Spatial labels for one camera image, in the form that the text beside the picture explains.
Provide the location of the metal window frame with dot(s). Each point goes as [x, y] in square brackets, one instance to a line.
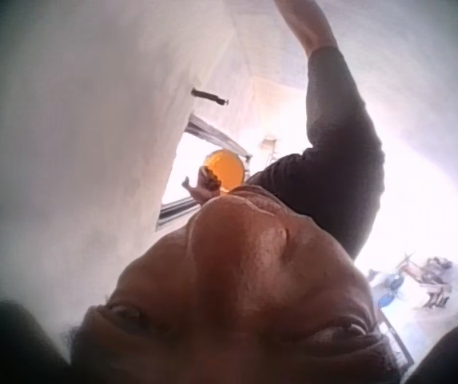
[213, 134]

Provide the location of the person's left hand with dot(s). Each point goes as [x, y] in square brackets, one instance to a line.
[204, 191]

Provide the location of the pale chair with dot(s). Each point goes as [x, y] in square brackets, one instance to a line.
[269, 145]

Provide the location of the table with cluttered items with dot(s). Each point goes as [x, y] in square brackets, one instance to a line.
[424, 276]

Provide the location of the orange plastic bowl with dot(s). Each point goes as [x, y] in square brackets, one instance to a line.
[225, 170]

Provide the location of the dark frame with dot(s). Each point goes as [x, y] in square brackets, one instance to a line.
[393, 340]

